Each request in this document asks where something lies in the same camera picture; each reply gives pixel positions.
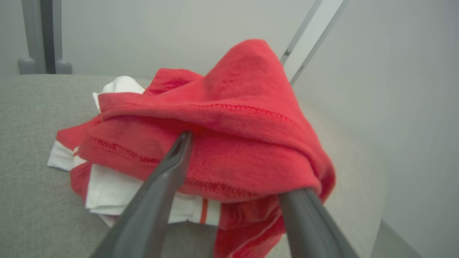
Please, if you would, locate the red and white garment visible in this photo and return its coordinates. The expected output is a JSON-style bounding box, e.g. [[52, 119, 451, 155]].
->
[[47, 39, 336, 258]]

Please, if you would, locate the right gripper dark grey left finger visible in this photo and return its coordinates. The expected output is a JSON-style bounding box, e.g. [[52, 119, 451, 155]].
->
[[89, 130, 194, 258]]

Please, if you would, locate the white metal rail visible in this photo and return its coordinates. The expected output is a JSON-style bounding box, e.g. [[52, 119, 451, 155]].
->
[[279, 0, 351, 87]]

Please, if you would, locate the grey metal frame post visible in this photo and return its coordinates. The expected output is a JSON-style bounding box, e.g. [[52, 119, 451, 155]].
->
[[18, 0, 73, 75]]

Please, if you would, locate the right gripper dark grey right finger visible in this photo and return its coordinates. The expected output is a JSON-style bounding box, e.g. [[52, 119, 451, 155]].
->
[[279, 188, 360, 258]]

